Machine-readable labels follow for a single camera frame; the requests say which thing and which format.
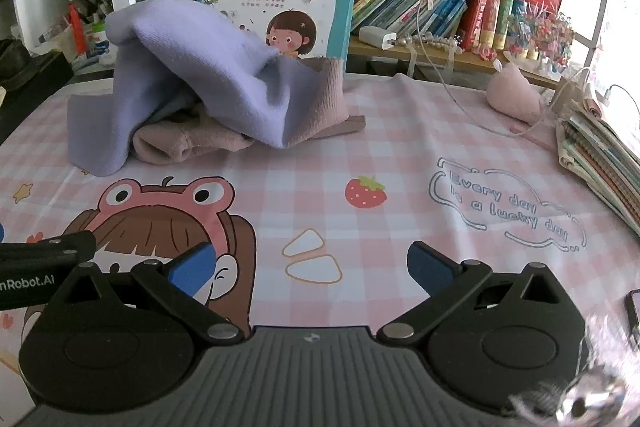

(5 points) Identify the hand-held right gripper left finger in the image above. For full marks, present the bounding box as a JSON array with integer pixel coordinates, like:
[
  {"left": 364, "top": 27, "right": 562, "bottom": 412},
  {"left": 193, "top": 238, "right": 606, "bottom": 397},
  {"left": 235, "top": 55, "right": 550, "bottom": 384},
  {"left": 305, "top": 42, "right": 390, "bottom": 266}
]
[{"left": 47, "top": 243, "right": 247, "bottom": 348}]

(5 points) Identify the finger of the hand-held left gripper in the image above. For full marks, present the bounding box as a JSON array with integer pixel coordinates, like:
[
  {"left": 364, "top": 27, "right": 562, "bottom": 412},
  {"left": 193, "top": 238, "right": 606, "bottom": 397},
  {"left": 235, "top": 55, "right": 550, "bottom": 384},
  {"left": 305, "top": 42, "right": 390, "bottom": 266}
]
[{"left": 0, "top": 231, "right": 97, "bottom": 265}]

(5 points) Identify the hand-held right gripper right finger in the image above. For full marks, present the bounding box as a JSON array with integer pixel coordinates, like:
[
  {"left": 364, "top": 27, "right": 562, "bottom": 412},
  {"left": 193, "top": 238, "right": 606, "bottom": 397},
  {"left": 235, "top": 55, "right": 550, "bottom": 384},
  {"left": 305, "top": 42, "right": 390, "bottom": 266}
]
[{"left": 376, "top": 241, "right": 576, "bottom": 348}]

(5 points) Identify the lavender and pink knit sweater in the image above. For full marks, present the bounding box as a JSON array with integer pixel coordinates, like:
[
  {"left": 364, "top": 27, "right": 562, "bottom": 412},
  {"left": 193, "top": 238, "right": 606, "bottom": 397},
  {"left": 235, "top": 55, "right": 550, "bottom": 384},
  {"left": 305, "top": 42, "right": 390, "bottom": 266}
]
[{"left": 66, "top": 0, "right": 367, "bottom": 178}]

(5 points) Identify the pink checked printed tablecloth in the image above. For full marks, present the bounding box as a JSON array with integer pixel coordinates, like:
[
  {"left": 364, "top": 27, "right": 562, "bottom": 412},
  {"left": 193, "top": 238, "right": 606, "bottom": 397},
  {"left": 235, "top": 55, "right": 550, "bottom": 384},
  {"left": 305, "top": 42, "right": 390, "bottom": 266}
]
[{"left": 0, "top": 72, "right": 640, "bottom": 408}]

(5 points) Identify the dark woven bag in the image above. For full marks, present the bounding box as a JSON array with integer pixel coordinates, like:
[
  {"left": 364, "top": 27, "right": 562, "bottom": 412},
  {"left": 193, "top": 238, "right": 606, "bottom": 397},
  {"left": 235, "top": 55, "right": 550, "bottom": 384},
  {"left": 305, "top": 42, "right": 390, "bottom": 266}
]
[{"left": 0, "top": 39, "right": 73, "bottom": 94}]

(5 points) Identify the pink plush item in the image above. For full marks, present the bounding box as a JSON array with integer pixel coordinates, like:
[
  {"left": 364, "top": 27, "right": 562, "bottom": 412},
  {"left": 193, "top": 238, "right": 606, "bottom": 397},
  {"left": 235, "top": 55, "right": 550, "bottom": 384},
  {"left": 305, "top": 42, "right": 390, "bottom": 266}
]
[{"left": 487, "top": 64, "right": 548, "bottom": 125}]

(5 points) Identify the fuzzy pink sleeve cuff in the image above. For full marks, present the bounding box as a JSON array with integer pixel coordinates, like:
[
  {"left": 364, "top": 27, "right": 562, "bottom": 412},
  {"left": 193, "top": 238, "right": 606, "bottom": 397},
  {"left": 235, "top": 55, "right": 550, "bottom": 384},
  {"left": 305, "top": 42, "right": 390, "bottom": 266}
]
[{"left": 507, "top": 314, "right": 633, "bottom": 427}]

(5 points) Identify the white tablecloth clamp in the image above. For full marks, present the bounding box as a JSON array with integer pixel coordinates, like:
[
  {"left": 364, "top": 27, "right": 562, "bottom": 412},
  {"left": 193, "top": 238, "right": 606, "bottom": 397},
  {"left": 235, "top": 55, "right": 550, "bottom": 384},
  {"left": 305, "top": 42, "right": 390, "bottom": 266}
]
[
  {"left": 441, "top": 51, "right": 459, "bottom": 84},
  {"left": 406, "top": 48, "right": 427, "bottom": 81}
]

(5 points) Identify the stack of soft-cover books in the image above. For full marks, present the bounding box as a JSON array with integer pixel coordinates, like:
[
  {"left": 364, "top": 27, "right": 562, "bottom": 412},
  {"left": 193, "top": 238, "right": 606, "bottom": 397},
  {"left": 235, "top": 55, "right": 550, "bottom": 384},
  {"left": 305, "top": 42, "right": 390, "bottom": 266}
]
[{"left": 555, "top": 72, "right": 640, "bottom": 233}]

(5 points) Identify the smartphone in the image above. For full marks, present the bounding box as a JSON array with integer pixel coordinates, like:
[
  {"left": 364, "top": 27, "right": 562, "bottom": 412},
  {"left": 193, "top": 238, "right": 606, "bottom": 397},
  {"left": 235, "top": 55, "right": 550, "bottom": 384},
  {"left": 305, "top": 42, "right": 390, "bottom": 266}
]
[{"left": 624, "top": 289, "right": 640, "bottom": 348}]

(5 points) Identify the desk organiser with pens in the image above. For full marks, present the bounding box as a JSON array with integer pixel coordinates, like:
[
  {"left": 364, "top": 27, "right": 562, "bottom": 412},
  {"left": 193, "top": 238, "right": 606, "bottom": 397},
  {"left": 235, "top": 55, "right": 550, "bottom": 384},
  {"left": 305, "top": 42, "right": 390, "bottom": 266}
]
[{"left": 65, "top": 0, "right": 117, "bottom": 64}]

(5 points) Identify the pearl hair clip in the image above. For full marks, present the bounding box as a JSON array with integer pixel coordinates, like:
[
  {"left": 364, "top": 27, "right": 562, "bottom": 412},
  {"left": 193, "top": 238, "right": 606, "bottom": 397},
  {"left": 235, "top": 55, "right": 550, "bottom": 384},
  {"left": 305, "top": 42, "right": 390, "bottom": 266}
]
[{"left": 395, "top": 32, "right": 463, "bottom": 52}]

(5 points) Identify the white charger plug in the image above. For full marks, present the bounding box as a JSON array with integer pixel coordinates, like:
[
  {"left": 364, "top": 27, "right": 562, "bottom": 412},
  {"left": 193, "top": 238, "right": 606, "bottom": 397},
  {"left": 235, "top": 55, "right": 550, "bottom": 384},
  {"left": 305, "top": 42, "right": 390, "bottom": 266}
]
[{"left": 359, "top": 25, "right": 398, "bottom": 50}]

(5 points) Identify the red spined book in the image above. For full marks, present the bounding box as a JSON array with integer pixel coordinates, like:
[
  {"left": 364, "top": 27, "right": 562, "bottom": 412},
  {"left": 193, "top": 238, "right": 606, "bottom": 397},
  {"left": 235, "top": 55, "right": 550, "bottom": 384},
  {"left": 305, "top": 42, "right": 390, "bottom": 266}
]
[
  {"left": 479, "top": 0, "right": 516, "bottom": 52},
  {"left": 457, "top": 0, "right": 490, "bottom": 52}
]

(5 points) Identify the colourful paper ornament bunch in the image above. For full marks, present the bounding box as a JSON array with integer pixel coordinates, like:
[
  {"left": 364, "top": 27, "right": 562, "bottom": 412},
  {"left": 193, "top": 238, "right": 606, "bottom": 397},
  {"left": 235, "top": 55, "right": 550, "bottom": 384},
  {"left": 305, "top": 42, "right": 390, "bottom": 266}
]
[{"left": 505, "top": 2, "right": 576, "bottom": 74}]

